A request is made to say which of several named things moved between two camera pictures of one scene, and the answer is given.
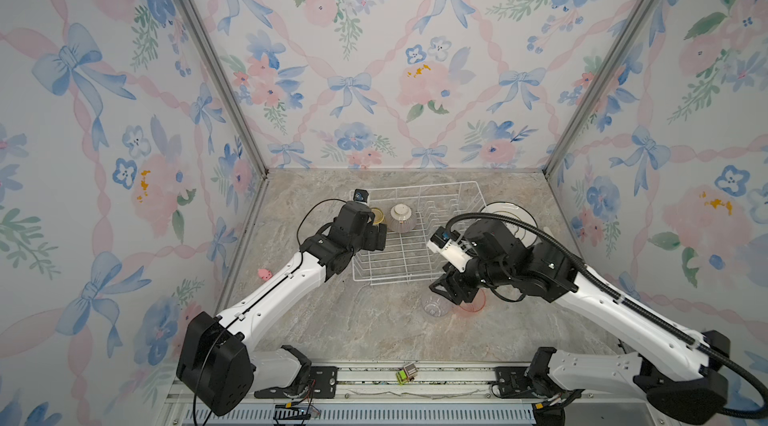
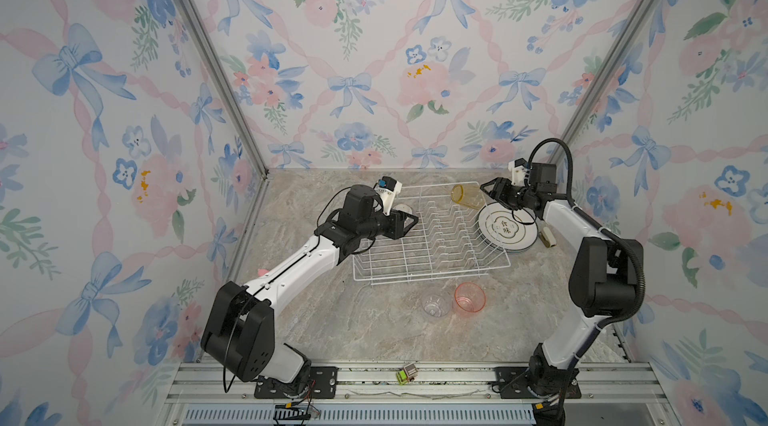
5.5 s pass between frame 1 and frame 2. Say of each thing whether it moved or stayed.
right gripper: moved
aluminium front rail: stayed
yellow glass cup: moved
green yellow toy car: stayed
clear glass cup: stayed
